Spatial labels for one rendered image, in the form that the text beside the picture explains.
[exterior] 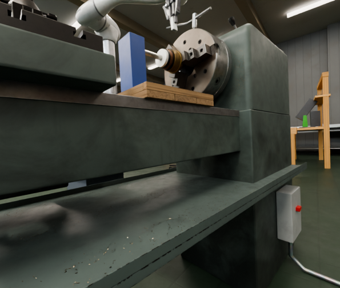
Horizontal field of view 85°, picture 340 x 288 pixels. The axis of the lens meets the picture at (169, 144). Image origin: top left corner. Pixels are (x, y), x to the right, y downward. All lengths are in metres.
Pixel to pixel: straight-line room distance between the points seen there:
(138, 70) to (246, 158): 0.58
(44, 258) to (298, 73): 8.16
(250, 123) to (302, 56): 7.55
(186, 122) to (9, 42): 0.44
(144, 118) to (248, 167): 0.56
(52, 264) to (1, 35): 0.37
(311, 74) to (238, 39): 7.26
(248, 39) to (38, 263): 1.00
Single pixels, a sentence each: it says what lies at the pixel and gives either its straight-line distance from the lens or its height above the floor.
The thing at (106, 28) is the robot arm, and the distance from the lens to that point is 1.54.
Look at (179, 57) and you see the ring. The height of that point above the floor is 1.08.
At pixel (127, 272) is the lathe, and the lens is 0.36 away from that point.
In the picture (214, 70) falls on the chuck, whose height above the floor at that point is 1.02.
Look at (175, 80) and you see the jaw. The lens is 0.87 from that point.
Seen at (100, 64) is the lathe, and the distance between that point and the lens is 0.39.
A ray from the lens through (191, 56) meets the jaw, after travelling 0.83.
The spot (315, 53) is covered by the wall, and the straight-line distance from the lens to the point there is 8.36.
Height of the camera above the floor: 0.76
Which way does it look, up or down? 2 degrees down
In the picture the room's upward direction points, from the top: 3 degrees counter-clockwise
